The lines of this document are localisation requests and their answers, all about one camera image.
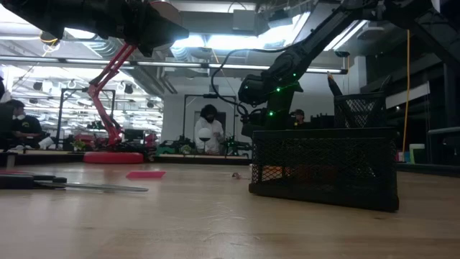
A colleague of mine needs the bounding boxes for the red eraser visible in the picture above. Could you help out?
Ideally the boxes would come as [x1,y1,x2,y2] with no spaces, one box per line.
[125,171,167,180]

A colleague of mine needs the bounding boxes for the black mesh desk organizer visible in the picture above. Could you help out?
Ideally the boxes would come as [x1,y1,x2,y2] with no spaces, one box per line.
[248,91,400,213]

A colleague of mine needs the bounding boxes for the person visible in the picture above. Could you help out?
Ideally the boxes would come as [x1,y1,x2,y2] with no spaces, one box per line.
[193,104,226,156]
[0,99,45,150]
[289,108,313,130]

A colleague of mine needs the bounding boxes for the long ceiling light strip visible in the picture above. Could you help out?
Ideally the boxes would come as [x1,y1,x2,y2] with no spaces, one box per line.
[0,55,349,76]

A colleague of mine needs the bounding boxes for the white round lamp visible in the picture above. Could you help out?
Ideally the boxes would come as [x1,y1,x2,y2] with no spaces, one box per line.
[198,127,213,154]

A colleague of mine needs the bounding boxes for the black background monitor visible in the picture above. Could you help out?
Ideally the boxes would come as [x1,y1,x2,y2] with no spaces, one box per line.
[123,128,145,142]

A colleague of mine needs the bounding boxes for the red desk lamp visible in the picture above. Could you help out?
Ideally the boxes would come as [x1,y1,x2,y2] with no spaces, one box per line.
[83,0,183,165]

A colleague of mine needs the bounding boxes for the white and green bin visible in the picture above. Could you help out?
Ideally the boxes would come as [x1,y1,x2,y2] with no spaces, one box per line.
[396,142,427,165]

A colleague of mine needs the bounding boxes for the black background rig frame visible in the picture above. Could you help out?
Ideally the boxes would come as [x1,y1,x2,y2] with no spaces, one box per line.
[182,93,238,156]
[58,87,117,149]

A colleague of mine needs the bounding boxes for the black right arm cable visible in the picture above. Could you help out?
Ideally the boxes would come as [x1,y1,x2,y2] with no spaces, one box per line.
[210,47,288,117]

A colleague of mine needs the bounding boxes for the yellow hanging cord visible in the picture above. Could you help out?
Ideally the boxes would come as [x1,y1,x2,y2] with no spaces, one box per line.
[401,28,411,155]

